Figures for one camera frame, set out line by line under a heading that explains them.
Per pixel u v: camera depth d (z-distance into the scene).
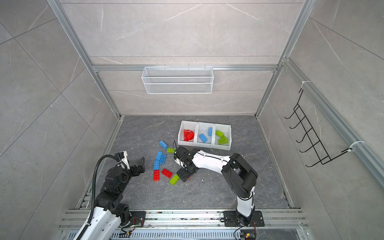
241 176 0.48
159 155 0.95
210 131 1.04
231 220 0.73
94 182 0.54
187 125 1.07
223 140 1.01
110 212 0.55
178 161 0.73
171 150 0.99
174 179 0.86
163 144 1.00
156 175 0.86
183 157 0.69
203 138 1.04
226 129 1.06
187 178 0.77
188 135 1.05
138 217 0.73
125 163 0.67
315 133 0.65
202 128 1.07
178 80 1.01
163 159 0.95
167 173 0.88
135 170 0.71
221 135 1.04
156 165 0.90
